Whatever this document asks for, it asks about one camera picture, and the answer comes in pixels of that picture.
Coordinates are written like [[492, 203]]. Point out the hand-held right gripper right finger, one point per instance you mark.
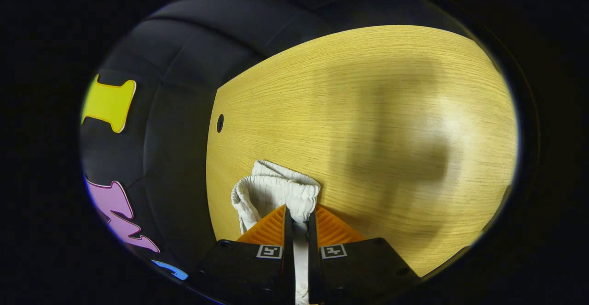
[[313, 240]]

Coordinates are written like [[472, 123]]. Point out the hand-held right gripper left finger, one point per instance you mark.
[[288, 236]]

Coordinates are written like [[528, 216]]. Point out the white jeans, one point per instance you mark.
[[276, 190]]

